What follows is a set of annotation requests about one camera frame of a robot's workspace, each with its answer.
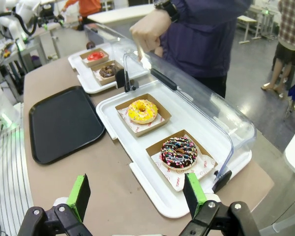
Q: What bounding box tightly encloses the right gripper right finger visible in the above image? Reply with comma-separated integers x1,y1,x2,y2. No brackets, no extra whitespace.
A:
178,172,261,236

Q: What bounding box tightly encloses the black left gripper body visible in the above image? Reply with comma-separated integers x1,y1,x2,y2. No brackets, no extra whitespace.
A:
36,3,64,26

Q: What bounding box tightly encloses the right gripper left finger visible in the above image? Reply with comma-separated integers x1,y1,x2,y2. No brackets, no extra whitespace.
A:
17,173,93,236

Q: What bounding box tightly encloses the printed paper under sprinkle donut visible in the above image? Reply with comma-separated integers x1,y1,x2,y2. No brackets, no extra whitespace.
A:
151,134,216,192

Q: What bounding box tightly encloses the cardboard box under red donut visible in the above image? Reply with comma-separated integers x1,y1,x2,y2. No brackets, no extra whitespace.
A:
79,48,110,68

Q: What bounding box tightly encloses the chocolate donut with coloured sprinkles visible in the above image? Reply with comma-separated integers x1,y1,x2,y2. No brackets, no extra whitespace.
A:
159,137,199,173

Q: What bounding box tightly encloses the red glazed donut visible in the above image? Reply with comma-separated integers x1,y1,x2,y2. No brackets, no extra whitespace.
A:
87,51,105,61

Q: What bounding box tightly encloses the cardboard box under chocolate donut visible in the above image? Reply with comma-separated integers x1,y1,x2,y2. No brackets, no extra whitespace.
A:
90,60,125,86

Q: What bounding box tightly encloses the cardboard box under sprinkle donut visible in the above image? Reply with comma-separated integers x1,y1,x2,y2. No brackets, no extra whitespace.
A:
145,129,218,193

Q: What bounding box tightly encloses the plain chocolate donut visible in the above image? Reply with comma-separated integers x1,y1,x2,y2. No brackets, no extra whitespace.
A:
99,64,118,79

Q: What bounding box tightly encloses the black plastic serving tray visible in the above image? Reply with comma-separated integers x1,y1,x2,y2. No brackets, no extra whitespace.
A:
29,85,106,165

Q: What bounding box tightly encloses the cardboard box under yellow donut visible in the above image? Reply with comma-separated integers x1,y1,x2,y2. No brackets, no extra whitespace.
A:
115,93,172,138

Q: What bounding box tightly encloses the printed paper under yellow donut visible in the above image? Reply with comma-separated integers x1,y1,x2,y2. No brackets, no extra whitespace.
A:
117,107,166,137

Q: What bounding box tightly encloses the yellow glazed sprinkle donut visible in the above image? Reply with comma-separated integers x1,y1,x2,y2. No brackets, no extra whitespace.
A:
127,99,159,125

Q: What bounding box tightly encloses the person's right hand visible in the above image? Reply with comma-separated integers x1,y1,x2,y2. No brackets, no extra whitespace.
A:
129,9,173,62

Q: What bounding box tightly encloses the person in orange shirt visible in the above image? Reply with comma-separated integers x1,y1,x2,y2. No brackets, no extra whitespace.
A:
61,0,102,18

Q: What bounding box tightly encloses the small clear display case lid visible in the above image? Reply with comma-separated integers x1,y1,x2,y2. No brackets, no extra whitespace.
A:
84,23,150,74

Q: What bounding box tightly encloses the white background table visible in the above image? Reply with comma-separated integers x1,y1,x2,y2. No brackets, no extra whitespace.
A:
87,3,156,26

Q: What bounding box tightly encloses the small white display case base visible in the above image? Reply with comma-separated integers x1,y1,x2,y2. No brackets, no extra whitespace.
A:
68,46,149,94

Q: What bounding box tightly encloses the large white display case base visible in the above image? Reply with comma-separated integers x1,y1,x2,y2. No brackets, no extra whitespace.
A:
95,80,253,219

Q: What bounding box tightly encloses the white striped mat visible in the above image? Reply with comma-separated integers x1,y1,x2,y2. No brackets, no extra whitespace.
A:
0,103,34,236

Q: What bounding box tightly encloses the large clear display case lid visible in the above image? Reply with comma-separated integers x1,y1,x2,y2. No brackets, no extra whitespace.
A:
122,46,258,180

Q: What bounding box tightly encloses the black wrist watch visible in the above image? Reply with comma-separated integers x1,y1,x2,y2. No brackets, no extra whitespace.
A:
153,0,180,23

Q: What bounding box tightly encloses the person in navy jacket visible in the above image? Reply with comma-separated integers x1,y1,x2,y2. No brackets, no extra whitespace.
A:
153,0,253,99

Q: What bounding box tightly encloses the white background desk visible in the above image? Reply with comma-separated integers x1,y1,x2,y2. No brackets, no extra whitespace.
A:
236,14,259,45

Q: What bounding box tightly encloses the person in plaid shirt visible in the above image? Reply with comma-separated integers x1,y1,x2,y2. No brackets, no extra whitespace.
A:
260,0,295,94

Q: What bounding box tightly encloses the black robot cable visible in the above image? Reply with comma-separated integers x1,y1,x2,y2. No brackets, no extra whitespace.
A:
12,12,39,36

